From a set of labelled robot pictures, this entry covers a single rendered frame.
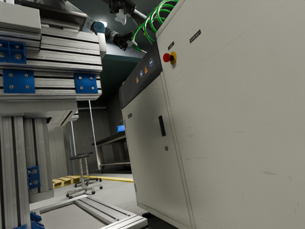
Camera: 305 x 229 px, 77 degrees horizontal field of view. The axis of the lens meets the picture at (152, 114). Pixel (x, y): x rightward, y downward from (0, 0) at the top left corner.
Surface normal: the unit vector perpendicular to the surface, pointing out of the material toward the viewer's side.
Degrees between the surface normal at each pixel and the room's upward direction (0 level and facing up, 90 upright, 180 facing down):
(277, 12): 90
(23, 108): 90
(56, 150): 90
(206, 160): 90
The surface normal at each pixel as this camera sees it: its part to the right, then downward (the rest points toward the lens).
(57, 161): 0.54, -0.24
